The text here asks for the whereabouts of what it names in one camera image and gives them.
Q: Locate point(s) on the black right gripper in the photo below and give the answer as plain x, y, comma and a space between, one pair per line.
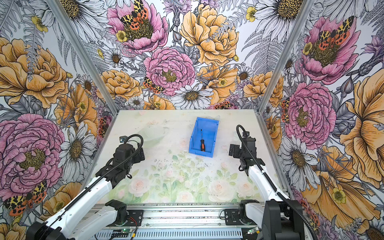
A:
236, 148

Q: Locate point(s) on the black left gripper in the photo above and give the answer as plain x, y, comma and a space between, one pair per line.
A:
136, 159

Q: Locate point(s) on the orange black screwdriver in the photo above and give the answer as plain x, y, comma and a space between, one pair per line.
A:
202, 146

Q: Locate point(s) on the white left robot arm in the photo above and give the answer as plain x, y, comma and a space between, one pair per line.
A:
68, 223

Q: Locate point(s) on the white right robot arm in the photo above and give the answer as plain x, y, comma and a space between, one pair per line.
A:
277, 217

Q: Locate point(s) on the blue plastic bin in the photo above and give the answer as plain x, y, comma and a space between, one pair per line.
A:
210, 130

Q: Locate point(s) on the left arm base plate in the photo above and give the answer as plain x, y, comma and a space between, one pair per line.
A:
133, 218

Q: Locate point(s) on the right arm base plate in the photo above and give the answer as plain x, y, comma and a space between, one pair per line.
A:
232, 218

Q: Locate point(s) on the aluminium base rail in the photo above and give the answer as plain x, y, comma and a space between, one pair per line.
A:
183, 216

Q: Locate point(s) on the white slotted cable duct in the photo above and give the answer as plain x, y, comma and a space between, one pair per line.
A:
170, 234

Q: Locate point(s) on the aluminium corner post right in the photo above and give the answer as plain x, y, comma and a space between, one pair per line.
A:
291, 40

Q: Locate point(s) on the aluminium corner post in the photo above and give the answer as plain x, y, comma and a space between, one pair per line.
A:
69, 28
291, 40

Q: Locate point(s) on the aluminium corner post left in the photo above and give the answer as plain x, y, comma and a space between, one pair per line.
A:
69, 28

